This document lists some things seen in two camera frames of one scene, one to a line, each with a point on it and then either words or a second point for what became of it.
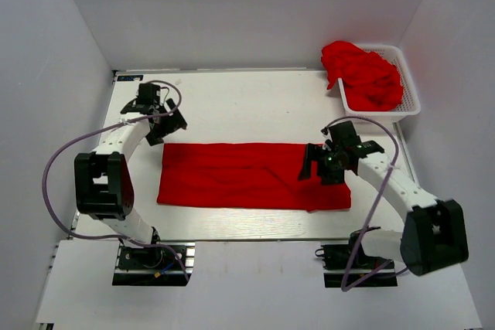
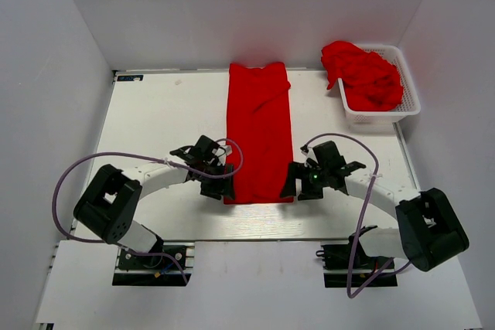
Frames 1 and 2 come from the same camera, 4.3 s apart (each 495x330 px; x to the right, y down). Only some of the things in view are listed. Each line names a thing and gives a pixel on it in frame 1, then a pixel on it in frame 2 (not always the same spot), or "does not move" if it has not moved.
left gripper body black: [166, 123] to [213, 168]
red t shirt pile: [370, 82] does not move
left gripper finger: [176, 117] to [229, 182]
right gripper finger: [332, 176] to [311, 192]
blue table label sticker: [129, 77] does not move
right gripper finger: [312, 154] to [288, 188]
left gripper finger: [155, 136] to [214, 188]
